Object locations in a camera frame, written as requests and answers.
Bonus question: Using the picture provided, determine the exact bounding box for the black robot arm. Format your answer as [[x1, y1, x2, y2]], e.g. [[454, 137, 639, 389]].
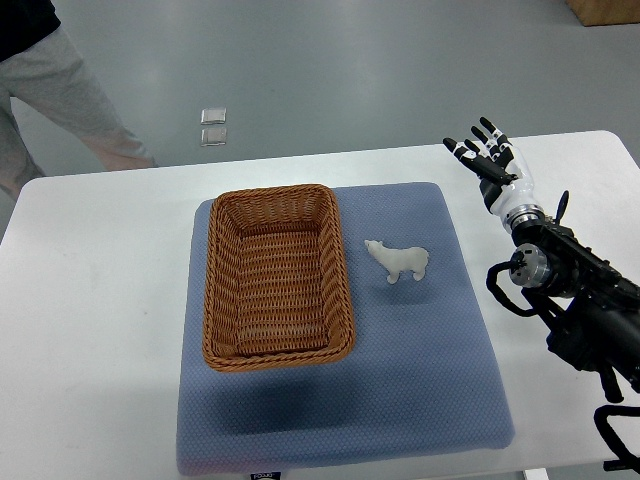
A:
[[486, 194, 639, 403]]

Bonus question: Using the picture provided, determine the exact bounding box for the upper silver floor plate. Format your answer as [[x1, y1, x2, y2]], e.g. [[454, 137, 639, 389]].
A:
[[200, 107, 227, 125]]

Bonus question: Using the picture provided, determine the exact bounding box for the wooden box corner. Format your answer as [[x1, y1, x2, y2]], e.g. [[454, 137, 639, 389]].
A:
[[565, 0, 640, 27]]

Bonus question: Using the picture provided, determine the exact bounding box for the blue quilted mat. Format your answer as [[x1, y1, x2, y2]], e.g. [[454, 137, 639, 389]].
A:
[[177, 182, 514, 476]]

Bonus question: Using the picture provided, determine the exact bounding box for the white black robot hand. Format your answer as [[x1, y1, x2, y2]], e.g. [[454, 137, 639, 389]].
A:
[[443, 117, 544, 232]]

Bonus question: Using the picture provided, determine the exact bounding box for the white toy polar bear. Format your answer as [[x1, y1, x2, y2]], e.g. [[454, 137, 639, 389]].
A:
[[364, 240, 430, 285]]

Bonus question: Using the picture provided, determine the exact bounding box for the silver floor plate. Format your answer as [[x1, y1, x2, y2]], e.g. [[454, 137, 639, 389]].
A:
[[200, 107, 227, 125], [200, 127, 227, 147]]

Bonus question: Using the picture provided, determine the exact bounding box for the lower silver floor plate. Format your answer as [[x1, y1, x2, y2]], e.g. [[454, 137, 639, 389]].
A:
[[200, 127, 227, 147]]

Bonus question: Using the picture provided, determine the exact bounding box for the brown wicker basket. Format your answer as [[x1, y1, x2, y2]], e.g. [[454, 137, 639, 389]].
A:
[[202, 184, 356, 373]]

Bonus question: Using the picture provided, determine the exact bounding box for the person in grey trousers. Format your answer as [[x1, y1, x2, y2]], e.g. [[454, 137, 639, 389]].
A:
[[1, 1, 156, 200]]

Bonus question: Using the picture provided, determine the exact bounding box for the black cable loop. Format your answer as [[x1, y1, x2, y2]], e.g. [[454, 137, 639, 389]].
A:
[[593, 404, 640, 466]]

